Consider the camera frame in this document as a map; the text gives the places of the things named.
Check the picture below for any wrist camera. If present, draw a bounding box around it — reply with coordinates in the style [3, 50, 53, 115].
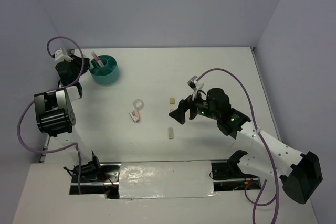
[187, 76, 204, 101]
[54, 47, 73, 64]

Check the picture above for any beige rectangular eraser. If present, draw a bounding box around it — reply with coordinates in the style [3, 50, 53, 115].
[168, 127, 174, 140]

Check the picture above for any red pink pen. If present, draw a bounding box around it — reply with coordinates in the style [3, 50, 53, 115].
[91, 51, 104, 67]

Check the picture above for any pink mini stapler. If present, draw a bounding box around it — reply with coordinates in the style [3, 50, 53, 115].
[129, 109, 140, 123]

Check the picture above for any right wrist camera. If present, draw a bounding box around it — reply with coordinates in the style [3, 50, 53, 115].
[187, 76, 204, 101]

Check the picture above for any teal round compartment organizer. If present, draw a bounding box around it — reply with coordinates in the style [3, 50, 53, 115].
[90, 55, 119, 85]

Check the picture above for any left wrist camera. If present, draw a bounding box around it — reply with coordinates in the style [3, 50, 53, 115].
[54, 47, 73, 64]

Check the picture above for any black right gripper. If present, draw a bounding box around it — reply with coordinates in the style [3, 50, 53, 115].
[169, 87, 219, 124]

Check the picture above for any clear tape roll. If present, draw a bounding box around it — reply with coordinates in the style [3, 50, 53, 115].
[133, 99, 144, 110]

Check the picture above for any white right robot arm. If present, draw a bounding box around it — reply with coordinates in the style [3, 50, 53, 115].
[169, 88, 323, 204]

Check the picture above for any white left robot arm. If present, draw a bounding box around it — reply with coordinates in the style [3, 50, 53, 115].
[34, 49, 103, 183]

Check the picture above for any silver foil tape sheet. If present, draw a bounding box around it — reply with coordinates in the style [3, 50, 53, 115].
[119, 161, 215, 199]

